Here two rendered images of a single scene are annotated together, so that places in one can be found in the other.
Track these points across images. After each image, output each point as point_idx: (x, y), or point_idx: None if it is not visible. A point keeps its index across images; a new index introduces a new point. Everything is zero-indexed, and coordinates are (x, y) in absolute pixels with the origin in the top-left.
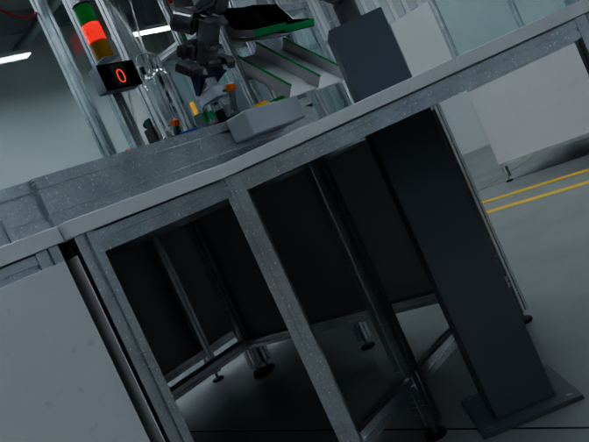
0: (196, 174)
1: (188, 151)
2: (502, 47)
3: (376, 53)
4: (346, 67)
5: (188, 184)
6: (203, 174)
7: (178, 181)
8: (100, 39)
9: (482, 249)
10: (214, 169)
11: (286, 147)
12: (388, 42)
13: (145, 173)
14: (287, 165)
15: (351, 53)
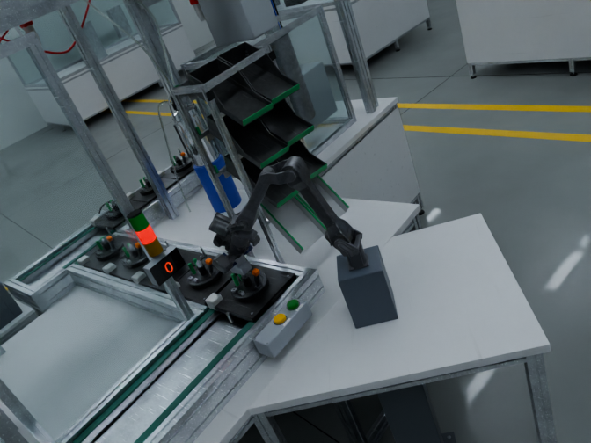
0: (232, 428)
1: (224, 384)
2: (466, 367)
3: (373, 299)
4: (348, 305)
5: (227, 439)
6: (237, 424)
7: (220, 442)
8: (151, 243)
9: (425, 412)
10: (244, 414)
11: (296, 404)
12: (383, 293)
13: (195, 422)
14: (296, 407)
15: (353, 297)
